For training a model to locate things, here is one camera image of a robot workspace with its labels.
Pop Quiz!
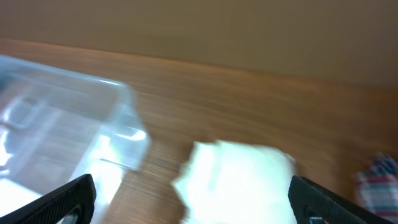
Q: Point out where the clear plastic storage container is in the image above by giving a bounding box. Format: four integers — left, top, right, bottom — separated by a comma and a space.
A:
1, 55, 150, 223

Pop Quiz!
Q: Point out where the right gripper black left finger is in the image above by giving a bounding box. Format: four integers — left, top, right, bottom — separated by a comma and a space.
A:
1, 174, 96, 224

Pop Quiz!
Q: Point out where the red blue plaid cloth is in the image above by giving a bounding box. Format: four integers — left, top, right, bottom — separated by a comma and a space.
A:
354, 152, 397, 223

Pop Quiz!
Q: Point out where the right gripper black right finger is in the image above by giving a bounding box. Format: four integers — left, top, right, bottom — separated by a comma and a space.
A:
288, 175, 392, 224

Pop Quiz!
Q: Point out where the cream cloth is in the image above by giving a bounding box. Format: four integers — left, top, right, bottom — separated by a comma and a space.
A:
171, 141, 296, 224

